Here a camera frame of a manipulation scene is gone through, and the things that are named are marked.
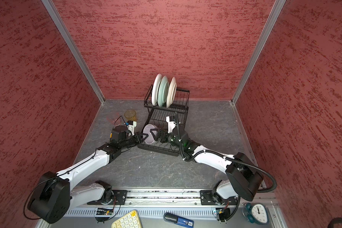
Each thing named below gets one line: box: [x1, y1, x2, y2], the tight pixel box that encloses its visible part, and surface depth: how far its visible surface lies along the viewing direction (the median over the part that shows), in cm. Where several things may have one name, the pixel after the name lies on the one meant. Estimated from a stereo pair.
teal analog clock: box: [242, 202, 271, 225], surface depth 68 cm
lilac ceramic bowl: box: [142, 123, 157, 145], surface depth 81 cm
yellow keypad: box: [111, 209, 143, 228], surface depth 67 cm
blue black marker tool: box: [163, 212, 195, 228], surface depth 66 cm
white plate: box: [151, 73, 162, 106], surface depth 80 cm
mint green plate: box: [157, 75, 170, 108], surface depth 81 cm
